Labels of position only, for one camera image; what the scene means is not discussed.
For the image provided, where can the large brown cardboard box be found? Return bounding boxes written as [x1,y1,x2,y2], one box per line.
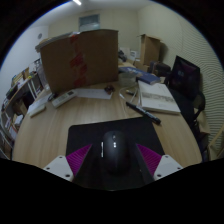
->
[39,28,120,95]

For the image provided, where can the white remote control with display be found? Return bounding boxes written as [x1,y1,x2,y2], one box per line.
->
[51,89,78,109]

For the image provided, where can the black marker pen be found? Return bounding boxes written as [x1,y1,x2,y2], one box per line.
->
[125,101,162,126]

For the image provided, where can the small dark clip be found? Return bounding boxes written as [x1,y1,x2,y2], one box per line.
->
[104,84,115,95]

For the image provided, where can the white book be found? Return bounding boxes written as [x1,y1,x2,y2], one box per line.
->
[137,80,182,116]

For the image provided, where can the plain white paper sheet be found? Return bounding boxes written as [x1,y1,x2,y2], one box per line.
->
[73,87,114,101]

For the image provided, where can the black computer mouse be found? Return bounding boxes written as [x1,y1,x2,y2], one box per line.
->
[100,130,130,175]

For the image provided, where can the blue book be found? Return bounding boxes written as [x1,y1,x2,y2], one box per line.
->
[118,66,162,86]

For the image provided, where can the black mouse pad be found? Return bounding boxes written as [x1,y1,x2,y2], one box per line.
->
[65,116,166,191]

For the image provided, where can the white side desk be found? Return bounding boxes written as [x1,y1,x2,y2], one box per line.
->
[3,71,45,112]

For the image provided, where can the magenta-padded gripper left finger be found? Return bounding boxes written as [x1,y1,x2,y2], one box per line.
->
[43,143,94,183]

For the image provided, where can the black office chair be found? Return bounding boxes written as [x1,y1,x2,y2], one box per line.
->
[164,55,208,135]

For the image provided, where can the shelf unit with books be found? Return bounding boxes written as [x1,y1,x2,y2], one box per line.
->
[0,99,22,160]

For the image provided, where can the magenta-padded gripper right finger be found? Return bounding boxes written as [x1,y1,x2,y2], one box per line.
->
[133,143,184,185]

